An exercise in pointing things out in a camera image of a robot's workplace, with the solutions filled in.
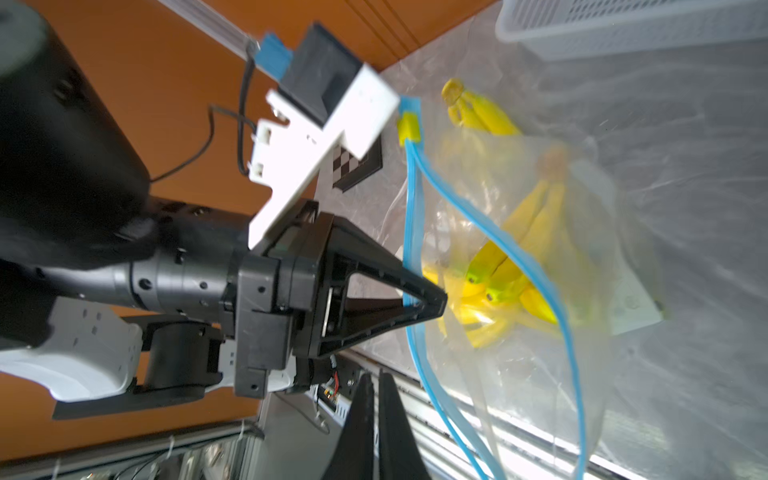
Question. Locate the brown checkered chessboard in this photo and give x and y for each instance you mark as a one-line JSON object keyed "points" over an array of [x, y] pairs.
{"points": [[348, 170]]}

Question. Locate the rear bagged banana bunch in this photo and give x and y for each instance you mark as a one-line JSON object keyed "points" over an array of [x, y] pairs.
{"points": [[470, 110]]}

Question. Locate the clear zip-top bag blue seal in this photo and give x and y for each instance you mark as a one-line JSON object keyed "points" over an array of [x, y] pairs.
{"points": [[558, 386]]}

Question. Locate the yellow banana bunch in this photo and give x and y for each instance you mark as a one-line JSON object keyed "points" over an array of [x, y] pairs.
{"points": [[530, 272]]}

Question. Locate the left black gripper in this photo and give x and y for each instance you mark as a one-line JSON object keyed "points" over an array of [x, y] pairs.
{"points": [[276, 284]]}

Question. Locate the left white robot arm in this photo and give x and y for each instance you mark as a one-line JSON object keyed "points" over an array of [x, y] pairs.
{"points": [[118, 301]]}

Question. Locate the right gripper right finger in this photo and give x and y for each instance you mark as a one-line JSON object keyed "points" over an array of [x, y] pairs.
{"points": [[399, 458]]}

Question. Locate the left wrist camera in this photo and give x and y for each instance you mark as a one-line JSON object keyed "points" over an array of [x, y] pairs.
{"points": [[325, 98]]}

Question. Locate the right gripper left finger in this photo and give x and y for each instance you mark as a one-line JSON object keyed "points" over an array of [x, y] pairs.
{"points": [[353, 457]]}

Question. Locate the white plastic basket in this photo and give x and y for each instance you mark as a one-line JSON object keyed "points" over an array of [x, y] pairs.
{"points": [[566, 30]]}

